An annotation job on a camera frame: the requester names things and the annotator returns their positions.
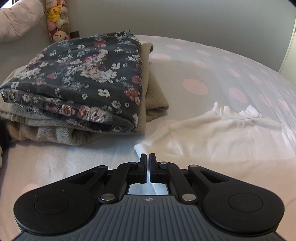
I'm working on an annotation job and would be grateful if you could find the cream long sleeve shirt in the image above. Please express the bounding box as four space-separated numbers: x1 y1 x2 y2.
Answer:
135 103 295 205

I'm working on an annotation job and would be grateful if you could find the polka dot bed sheet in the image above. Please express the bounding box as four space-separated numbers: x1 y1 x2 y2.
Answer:
1 36 295 240

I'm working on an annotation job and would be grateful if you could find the cream door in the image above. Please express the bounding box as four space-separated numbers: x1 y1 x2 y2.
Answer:
279 24 296 85

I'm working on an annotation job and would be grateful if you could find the beige folded garment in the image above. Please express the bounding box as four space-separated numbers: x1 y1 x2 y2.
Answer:
1 43 169 146

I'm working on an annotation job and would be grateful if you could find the dark floral folded garment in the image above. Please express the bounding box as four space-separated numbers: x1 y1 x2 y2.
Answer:
1 31 142 132

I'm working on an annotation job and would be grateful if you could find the plush toy column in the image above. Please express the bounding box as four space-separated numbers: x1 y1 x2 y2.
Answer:
45 0 70 43

